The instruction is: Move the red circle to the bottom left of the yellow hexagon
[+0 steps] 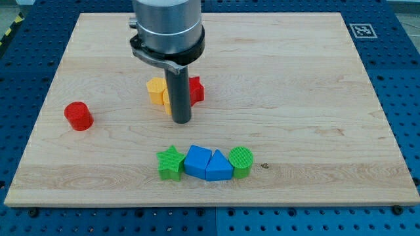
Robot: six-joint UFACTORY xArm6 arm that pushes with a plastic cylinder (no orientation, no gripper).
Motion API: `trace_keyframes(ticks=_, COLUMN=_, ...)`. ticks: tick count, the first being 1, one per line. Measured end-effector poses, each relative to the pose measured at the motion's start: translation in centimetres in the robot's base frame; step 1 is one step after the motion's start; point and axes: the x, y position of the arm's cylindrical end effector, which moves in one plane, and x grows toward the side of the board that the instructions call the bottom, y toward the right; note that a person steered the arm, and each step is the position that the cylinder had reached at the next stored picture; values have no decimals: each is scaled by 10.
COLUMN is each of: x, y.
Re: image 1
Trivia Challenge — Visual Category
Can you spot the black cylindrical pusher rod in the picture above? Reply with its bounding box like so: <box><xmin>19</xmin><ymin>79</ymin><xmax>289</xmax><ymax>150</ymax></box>
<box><xmin>165</xmin><ymin>67</ymin><xmax>192</xmax><ymax>124</ymax></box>

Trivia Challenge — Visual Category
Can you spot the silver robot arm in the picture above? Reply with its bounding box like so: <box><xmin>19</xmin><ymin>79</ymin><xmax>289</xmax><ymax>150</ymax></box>
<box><xmin>129</xmin><ymin>0</ymin><xmax>205</xmax><ymax>124</ymax></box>

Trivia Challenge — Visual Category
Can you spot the yellow hexagon block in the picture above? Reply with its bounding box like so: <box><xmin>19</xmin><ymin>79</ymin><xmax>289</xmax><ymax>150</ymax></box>
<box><xmin>146</xmin><ymin>77</ymin><xmax>167</xmax><ymax>105</ymax></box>

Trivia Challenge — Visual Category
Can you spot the yellow block behind rod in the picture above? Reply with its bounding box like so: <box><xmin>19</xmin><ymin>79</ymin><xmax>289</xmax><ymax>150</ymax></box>
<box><xmin>162</xmin><ymin>89</ymin><xmax>172</xmax><ymax>115</ymax></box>

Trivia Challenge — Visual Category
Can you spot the red star block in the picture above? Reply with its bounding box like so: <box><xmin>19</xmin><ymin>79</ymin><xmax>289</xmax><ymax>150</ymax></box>
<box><xmin>189</xmin><ymin>76</ymin><xmax>205</xmax><ymax>106</ymax></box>

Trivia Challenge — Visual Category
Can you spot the green star block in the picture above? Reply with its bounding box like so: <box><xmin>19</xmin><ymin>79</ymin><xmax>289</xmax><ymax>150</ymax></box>
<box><xmin>156</xmin><ymin>146</ymin><xmax>186</xmax><ymax>182</ymax></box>

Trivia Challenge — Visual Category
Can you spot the blue cube block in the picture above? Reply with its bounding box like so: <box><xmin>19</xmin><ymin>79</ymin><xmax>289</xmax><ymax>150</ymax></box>
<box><xmin>184</xmin><ymin>145</ymin><xmax>212</xmax><ymax>180</ymax></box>

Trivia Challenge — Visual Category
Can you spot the blue triangle block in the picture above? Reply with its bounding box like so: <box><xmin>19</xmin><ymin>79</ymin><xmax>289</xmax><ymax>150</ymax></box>
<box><xmin>205</xmin><ymin>149</ymin><xmax>234</xmax><ymax>181</ymax></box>

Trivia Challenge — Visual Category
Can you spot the green cylinder block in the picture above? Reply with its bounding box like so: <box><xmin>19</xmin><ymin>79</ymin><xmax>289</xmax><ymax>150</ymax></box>
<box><xmin>228</xmin><ymin>146</ymin><xmax>254</xmax><ymax>179</ymax></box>

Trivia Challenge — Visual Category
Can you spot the red cylinder block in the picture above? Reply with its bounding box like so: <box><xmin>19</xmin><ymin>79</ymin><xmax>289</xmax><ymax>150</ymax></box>
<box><xmin>64</xmin><ymin>101</ymin><xmax>94</xmax><ymax>131</ymax></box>

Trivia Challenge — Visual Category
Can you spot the wooden board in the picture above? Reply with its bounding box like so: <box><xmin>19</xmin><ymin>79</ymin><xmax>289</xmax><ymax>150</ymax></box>
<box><xmin>5</xmin><ymin>13</ymin><xmax>419</xmax><ymax>208</ymax></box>

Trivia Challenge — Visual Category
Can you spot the white fiducial marker tag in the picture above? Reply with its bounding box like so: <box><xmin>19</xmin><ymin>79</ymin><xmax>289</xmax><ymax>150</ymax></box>
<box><xmin>350</xmin><ymin>23</ymin><xmax>377</xmax><ymax>39</ymax></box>

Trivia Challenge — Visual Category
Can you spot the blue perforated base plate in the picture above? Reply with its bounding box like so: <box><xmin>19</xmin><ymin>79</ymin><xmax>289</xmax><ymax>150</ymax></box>
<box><xmin>1</xmin><ymin>0</ymin><xmax>419</xmax><ymax>235</ymax></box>

